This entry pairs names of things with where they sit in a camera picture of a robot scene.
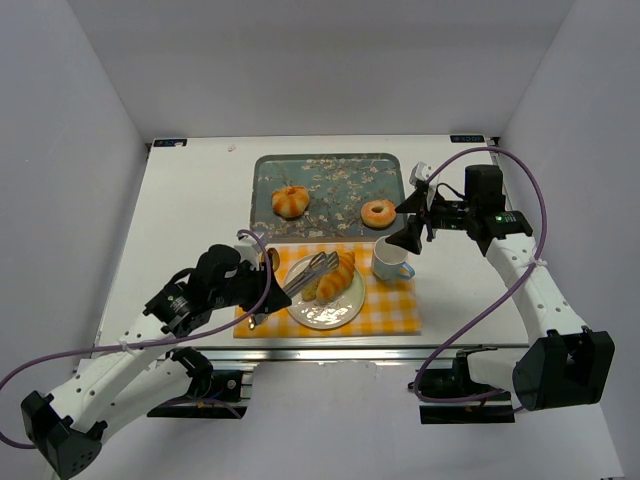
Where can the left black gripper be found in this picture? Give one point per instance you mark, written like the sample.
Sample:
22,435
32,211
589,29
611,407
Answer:
258,288

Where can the yellow checkered placemat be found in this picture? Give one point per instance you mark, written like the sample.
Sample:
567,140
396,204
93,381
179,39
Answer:
389,308

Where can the right blue corner label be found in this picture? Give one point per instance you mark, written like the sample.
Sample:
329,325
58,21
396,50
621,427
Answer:
466,138

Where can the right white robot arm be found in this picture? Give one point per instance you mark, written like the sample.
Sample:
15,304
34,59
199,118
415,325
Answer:
566,363

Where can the white and blue mug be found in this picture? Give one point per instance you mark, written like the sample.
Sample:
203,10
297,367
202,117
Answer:
390,262

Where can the blue corner label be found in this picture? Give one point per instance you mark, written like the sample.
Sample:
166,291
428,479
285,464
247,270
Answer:
169,143
466,138

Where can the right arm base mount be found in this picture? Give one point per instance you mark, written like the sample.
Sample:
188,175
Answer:
465,400

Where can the golden croissant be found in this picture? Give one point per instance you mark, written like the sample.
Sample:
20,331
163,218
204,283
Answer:
333,284

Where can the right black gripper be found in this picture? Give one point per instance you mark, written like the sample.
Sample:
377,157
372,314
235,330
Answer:
426,215

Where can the glazed ring donut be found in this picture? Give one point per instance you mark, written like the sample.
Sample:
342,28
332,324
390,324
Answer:
378,214

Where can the gold spoon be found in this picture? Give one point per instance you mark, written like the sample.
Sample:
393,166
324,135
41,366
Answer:
274,258

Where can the round striped bun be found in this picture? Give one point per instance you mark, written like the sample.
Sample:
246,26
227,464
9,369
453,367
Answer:
290,202

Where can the left blue corner label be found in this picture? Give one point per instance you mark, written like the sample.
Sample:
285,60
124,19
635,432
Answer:
169,143

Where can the white round plate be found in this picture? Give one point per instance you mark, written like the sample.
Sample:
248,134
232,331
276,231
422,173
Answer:
331,315

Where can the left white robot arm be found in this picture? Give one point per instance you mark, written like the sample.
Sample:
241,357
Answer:
69,425

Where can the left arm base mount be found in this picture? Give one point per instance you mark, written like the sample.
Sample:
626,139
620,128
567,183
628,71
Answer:
220,395

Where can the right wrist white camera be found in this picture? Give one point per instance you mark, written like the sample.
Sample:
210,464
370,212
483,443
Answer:
420,173

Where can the floral blue serving tray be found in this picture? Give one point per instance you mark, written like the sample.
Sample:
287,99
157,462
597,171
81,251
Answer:
339,184

